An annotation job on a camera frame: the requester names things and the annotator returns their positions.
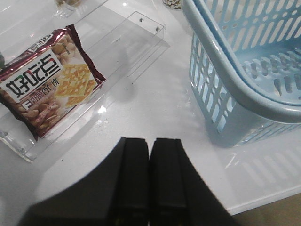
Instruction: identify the clear acrylic left shelf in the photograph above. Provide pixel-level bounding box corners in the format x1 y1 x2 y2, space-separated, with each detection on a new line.
0 0 164 161

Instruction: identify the maroon almond cracker packet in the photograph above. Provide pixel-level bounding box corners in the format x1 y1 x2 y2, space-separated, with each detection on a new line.
0 25 105 139

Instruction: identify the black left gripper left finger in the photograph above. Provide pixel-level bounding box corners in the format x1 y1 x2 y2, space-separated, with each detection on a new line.
112 138 149 226

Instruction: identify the light blue plastic basket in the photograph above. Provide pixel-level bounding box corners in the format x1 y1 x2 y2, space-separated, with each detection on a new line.
182 0 301 147

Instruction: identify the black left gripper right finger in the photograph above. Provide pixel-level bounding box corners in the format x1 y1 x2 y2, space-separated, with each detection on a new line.
150 138 188 226

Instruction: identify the yellow popcorn paper cup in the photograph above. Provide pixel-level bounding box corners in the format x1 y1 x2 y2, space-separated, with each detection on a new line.
162 0 182 10

